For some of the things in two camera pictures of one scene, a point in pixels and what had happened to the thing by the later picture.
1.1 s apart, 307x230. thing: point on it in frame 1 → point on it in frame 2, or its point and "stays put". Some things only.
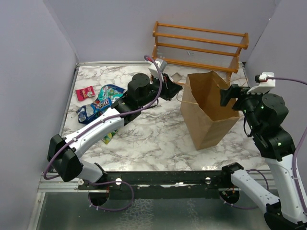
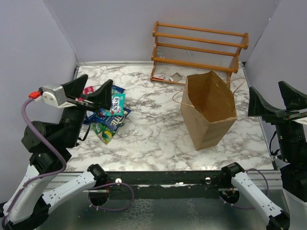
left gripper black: x=170 y=89 → x=102 y=96
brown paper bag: x=200 y=105 stays put
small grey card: x=176 y=77 stays put
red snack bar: x=84 y=93 stays put
